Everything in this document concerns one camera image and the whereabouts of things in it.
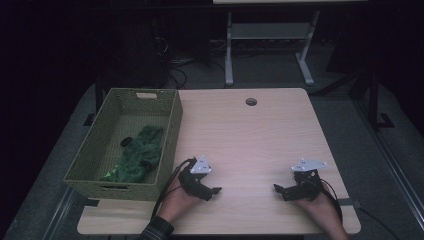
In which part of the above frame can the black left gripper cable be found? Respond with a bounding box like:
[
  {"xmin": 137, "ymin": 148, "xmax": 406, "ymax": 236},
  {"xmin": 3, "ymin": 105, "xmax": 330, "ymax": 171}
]
[{"xmin": 150, "ymin": 157, "xmax": 198, "ymax": 220}]

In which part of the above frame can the green plush dinosaur costume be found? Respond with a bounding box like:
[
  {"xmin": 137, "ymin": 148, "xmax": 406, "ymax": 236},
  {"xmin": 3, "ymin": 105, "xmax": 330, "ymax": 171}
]
[{"xmin": 99, "ymin": 125, "xmax": 166, "ymax": 184}]

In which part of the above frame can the green woven basket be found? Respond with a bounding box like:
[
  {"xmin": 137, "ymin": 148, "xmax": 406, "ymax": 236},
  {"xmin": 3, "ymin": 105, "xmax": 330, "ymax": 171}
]
[{"xmin": 63, "ymin": 87, "xmax": 184, "ymax": 202}]

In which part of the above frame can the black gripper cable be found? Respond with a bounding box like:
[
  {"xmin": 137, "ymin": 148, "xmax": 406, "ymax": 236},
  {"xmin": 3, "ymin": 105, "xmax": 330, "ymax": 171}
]
[
  {"xmin": 150, "ymin": 157, "xmax": 198, "ymax": 220},
  {"xmin": 313, "ymin": 178, "xmax": 344, "ymax": 225}
]

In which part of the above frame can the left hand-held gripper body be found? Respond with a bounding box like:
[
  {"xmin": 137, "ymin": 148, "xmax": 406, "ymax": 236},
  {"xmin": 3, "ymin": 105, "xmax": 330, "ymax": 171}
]
[{"xmin": 178, "ymin": 154, "xmax": 213, "ymax": 195}]

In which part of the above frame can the grey metal stand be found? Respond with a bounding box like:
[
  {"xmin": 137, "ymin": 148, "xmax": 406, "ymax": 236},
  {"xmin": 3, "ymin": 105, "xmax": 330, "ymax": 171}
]
[{"xmin": 224, "ymin": 9, "xmax": 321, "ymax": 87}]

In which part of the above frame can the person's right hand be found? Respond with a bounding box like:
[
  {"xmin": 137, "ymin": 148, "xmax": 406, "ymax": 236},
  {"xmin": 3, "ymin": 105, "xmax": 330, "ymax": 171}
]
[{"xmin": 293, "ymin": 185, "xmax": 342, "ymax": 232}]

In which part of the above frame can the black stand with foot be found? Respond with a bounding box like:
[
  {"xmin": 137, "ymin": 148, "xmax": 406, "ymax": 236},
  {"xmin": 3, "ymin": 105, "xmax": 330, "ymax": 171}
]
[
  {"xmin": 365, "ymin": 66, "xmax": 396, "ymax": 131},
  {"xmin": 82, "ymin": 74, "xmax": 105, "ymax": 127}
]

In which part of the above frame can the metal floor rail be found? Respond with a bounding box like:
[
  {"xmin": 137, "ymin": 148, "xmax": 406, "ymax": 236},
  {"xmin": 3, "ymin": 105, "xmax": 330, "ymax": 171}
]
[
  {"xmin": 42, "ymin": 185, "xmax": 78, "ymax": 240},
  {"xmin": 352, "ymin": 99, "xmax": 424, "ymax": 232}
]

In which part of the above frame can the bundle of floor cables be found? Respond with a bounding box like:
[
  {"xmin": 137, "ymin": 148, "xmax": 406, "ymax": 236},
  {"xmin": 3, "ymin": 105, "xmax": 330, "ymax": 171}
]
[{"xmin": 152, "ymin": 35, "xmax": 228, "ymax": 90}]

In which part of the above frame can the person's left hand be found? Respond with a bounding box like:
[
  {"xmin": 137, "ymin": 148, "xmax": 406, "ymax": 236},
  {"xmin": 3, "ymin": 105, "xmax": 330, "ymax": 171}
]
[{"xmin": 156, "ymin": 184, "xmax": 203, "ymax": 224}]

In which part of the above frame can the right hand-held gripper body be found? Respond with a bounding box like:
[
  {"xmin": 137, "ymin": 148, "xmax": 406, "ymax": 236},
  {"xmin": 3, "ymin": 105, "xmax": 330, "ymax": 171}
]
[{"xmin": 289, "ymin": 158, "xmax": 328, "ymax": 202}]

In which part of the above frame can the black floor cable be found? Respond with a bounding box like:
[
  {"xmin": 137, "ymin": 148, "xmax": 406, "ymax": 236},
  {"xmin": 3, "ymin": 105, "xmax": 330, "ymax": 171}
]
[{"xmin": 357, "ymin": 206, "xmax": 402, "ymax": 240}]

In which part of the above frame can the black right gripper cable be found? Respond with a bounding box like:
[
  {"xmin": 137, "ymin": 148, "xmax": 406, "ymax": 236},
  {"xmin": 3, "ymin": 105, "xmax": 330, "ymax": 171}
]
[{"xmin": 313, "ymin": 178, "xmax": 344, "ymax": 225}]

